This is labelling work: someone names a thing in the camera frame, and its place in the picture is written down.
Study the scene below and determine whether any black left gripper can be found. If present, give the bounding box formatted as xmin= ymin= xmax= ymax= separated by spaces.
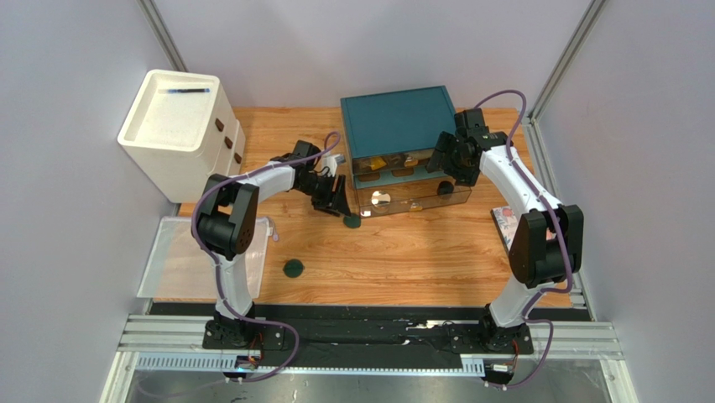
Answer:
xmin=297 ymin=173 xmax=352 ymax=218

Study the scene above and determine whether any dark green round compact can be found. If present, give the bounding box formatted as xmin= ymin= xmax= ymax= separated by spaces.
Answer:
xmin=342 ymin=215 xmax=362 ymax=229
xmin=283 ymin=259 xmax=305 ymax=279

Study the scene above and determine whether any clear acrylic drawer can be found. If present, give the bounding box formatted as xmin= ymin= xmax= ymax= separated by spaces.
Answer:
xmin=354 ymin=167 xmax=472 ymax=218
xmin=352 ymin=149 xmax=433 ymax=175

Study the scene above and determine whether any black round jar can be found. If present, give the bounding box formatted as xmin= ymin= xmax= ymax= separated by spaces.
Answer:
xmin=437 ymin=181 xmax=455 ymax=198

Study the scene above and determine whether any gold rim powder jar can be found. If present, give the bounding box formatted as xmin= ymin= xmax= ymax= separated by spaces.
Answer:
xmin=370 ymin=191 xmax=391 ymax=214

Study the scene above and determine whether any orange tube white cap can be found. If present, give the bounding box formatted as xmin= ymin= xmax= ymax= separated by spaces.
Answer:
xmin=360 ymin=156 xmax=388 ymax=171

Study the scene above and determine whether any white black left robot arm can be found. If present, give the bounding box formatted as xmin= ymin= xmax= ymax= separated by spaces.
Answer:
xmin=191 ymin=132 xmax=351 ymax=345

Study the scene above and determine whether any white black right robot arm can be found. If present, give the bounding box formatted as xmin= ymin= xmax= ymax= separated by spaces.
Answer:
xmin=427 ymin=109 xmax=584 ymax=336

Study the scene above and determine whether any teal drawer organizer box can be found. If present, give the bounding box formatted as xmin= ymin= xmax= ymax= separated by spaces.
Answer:
xmin=340 ymin=86 xmax=456 ymax=184

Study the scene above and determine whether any floral pink palette box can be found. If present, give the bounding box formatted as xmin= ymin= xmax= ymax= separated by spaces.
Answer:
xmin=491 ymin=206 xmax=519 ymax=252

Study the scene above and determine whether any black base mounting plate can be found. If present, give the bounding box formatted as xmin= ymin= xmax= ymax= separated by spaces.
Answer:
xmin=201 ymin=319 xmax=535 ymax=355

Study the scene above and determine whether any clear plastic zip pouch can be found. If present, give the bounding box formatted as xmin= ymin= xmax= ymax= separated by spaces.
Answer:
xmin=138 ymin=217 xmax=278 ymax=301

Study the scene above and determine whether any white storage cabinet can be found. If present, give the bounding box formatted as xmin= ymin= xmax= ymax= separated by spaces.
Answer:
xmin=117 ymin=70 xmax=246 ymax=204

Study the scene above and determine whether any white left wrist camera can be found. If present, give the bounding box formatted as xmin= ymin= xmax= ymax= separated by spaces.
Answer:
xmin=319 ymin=153 xmax=346 ymax=176

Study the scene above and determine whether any aluminium rail frame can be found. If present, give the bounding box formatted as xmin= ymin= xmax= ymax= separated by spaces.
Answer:
xmin=102 ymin=315 xmax=637 ymax=402

